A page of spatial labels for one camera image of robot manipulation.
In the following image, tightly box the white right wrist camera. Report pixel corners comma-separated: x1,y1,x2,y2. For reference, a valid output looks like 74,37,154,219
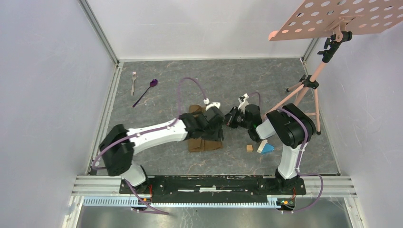
238,93,249,113

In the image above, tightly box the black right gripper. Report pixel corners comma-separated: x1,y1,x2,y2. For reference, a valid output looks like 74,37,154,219
223,106,251,129

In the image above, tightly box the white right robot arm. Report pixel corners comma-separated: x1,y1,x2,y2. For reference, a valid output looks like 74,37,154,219
225,103,317,194

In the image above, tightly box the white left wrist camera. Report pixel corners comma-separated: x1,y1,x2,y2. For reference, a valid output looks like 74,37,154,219
203,98,221,111

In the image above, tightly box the pink music stand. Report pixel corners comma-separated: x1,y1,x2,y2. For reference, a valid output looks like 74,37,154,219
268,0,403,134

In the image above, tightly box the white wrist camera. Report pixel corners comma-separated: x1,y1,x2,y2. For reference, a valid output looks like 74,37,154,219
203,98,221,111
238,93,249,113

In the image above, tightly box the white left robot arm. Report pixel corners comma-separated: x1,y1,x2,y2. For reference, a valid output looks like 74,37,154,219
97,106,224,194

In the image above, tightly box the silver fork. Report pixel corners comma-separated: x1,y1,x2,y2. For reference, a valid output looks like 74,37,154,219
131,71,137,96

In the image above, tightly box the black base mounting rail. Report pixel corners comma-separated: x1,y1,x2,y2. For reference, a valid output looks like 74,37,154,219
135,175,307,203

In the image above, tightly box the brown cloth napkin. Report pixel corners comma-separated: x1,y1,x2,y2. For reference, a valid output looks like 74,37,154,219
188,105,224,152

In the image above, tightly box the blue wooden triangle block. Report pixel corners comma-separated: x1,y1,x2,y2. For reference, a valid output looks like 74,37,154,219
261,144,274,154

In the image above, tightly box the small tan wooden cube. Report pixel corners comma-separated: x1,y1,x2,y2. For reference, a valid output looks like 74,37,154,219
246,145,253,152

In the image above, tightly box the purple metallic spoon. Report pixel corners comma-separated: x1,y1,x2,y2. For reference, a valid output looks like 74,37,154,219
132,79,158,108

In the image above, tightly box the cream wooden block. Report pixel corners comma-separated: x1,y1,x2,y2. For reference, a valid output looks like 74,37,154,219
257,140,268,153

